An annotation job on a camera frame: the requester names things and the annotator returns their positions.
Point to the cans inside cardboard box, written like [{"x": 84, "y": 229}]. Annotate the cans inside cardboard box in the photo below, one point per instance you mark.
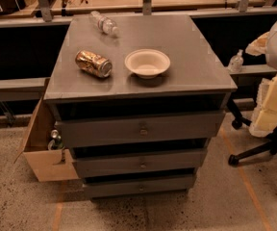
[{"x": 56, "y": 141}]

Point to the small clear sanitizer bottle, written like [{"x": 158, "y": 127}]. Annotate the small clear sanitizer bottle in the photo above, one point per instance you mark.
[{"x": 236, "y": 62}]

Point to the black office chair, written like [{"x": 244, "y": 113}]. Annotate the black office chair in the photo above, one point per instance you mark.
[{"x": 270, "y": 146}]

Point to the grey drawer cabinet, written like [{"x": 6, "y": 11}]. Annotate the grey drawer cabinet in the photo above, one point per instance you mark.
[{"x": 129, "y": 135}]

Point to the cardboard box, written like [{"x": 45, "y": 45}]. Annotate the cardboard box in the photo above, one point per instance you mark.
[{"x": 47, "y": 164}]

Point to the white paper bowl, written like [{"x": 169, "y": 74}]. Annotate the white paper bowl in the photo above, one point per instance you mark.
[{"x": 147, "y": 63}]

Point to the gold soda can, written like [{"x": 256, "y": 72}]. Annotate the gold soda can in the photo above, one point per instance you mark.
[{"x": 94, "y": 64}]

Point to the clear plastic water bottle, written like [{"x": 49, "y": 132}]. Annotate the clear plastic water bottle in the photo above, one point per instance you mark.
[{"x": 104, "y": 24}]

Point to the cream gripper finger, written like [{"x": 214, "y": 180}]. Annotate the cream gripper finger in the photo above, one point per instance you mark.
[{"x": 258, "y": 46}]

